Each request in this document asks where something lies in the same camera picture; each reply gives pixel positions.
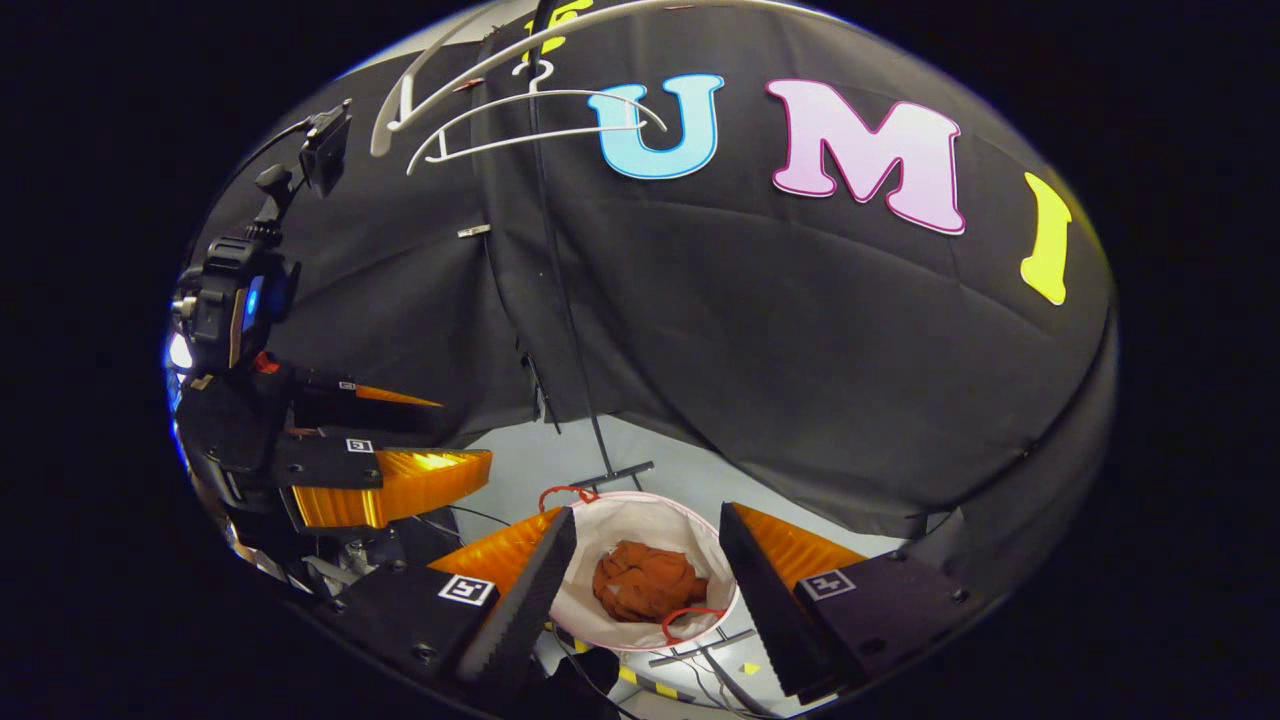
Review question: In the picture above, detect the white plastic clothes hanger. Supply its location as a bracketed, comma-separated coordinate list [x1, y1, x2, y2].
[370, 0, 831, 159]
[405, 60, 669, 177]

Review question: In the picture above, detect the black backdrop cloth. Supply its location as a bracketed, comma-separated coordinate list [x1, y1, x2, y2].
[190, 0, 1119, 541]

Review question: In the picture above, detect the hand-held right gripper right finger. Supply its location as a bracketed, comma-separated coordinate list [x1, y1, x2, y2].
[718, 502, 973, 704]

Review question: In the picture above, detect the black metal clothes rack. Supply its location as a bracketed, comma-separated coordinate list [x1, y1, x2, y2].
[527, 0, 758, 669]

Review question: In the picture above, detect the white round laundry hamper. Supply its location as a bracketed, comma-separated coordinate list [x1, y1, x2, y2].
[540, 485, 743, 653]

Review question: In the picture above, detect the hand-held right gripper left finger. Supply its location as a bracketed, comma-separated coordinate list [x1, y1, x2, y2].
[315, 506, 579, 701]

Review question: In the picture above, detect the orange corduroy jacket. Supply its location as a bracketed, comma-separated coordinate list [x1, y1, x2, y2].
[592, 540, 711, 624]

